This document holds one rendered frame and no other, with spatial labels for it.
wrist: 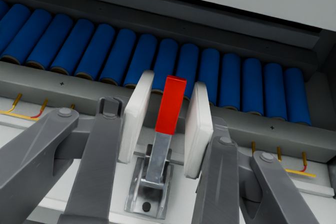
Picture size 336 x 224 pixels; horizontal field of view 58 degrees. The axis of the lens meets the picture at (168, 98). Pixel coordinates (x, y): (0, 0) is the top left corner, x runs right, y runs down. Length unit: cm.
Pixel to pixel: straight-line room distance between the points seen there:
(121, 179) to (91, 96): 6
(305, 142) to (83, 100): 17
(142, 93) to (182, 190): 9
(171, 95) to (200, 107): 2
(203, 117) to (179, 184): 9
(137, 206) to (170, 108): 7
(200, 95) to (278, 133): 9
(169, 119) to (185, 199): 7
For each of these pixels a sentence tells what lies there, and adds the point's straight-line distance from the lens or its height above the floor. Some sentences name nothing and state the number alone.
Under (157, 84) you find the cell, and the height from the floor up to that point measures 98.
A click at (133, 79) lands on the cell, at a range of 25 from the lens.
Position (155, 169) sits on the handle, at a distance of 20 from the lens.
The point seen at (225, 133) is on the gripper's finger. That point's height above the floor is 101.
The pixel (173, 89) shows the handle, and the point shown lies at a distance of 18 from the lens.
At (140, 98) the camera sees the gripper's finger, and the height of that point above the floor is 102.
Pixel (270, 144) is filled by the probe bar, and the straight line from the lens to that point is 25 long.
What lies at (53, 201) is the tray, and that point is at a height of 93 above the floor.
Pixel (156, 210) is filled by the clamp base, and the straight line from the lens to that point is 22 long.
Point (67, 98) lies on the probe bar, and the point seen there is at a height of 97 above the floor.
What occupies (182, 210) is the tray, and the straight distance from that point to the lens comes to 22.
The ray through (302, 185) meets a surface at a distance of 26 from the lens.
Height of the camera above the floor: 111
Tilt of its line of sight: 33 degrees down
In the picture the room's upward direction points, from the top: 14 degrees clockwise
